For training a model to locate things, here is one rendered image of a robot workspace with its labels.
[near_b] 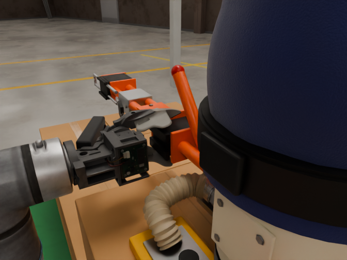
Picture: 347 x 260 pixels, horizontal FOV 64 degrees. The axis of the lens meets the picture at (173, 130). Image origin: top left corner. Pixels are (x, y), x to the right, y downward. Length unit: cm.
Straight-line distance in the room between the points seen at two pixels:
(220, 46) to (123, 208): 40
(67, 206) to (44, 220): 83
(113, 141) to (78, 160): 6
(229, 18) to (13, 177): 33
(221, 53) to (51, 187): 31
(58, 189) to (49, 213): 165
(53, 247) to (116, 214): 134
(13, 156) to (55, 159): 5
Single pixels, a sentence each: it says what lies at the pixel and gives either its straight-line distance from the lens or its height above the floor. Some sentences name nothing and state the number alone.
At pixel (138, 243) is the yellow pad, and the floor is 97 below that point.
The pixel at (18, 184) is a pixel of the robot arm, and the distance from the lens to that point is 43.
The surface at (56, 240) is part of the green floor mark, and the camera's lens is 190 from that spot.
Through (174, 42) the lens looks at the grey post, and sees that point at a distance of 417.
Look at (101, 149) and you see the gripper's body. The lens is 46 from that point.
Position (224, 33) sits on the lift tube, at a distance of 22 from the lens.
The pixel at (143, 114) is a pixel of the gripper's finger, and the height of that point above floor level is 112.
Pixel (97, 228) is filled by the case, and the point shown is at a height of 95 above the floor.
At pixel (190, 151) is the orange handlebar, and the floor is 109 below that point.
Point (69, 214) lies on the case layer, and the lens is 119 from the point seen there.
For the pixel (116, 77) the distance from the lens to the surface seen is 81.
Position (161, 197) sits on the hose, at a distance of 45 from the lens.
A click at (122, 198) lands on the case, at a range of 57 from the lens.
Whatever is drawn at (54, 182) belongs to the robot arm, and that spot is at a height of 108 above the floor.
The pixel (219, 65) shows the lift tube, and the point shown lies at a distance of 22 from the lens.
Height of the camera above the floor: 131
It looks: 26 degrees down
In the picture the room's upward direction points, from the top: straight up
